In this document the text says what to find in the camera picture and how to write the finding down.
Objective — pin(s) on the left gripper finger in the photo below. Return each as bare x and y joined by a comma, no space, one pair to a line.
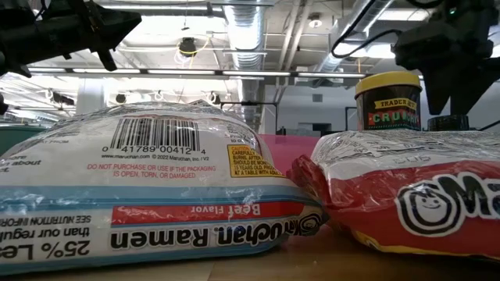
113,19
111,37

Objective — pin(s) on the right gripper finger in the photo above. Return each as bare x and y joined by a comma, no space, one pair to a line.
474,91
437,93

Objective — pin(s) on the black lid jar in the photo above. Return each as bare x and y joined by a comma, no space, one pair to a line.
448,123

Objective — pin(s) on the yellow lid jar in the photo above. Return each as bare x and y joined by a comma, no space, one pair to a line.
388,105

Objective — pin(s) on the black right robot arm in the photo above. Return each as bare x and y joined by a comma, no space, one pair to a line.
476,8

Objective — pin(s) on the long light strip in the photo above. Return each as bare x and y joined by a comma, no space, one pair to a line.
176,72

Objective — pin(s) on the teal plastic tray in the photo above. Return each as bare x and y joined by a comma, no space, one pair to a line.
15,136

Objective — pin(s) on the red ramen packet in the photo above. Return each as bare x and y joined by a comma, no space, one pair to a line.
390,195

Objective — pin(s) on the blue white ramen packet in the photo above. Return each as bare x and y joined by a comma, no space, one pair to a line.
148,183

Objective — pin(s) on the red plastic tray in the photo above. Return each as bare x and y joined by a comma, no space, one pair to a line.
285,150

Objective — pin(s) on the black ceiling camera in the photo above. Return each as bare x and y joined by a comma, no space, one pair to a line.
188,46

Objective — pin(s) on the black metal rig frame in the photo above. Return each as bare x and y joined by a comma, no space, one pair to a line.
250,103
346,117

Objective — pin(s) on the silver ventilation duct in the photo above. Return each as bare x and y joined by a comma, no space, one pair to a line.
246,23

